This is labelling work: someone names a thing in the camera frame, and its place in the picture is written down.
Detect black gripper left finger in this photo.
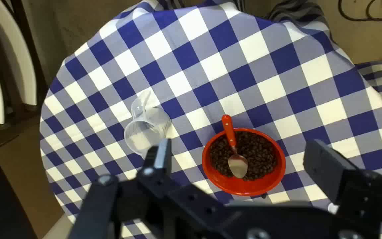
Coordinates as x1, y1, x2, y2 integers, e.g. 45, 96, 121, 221
138, 140, 172, 183

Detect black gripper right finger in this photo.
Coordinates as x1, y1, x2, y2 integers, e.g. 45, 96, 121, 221
304, 140, 382, 209

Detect orange handled metal spoon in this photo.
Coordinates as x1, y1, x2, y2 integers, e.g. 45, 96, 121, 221
222, 114, 248, 178

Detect clear plastic measuring jug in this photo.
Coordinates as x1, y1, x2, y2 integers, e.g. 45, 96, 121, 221
123, 90, 171, 157

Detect red bowl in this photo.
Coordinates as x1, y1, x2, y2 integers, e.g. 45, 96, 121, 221
202, 128, 287, 197

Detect dark coffee beans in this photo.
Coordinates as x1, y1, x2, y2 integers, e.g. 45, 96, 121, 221
210, 132, 277, 181

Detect blue white checkered tablecloth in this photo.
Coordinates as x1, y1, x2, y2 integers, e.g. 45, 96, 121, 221
40, 0, 382, 217

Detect dark wooden chair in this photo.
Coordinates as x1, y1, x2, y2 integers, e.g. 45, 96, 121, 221
0, 0, 46, 239

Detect black floor cable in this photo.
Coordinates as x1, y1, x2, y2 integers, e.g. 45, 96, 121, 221
337, 0, 382, 33

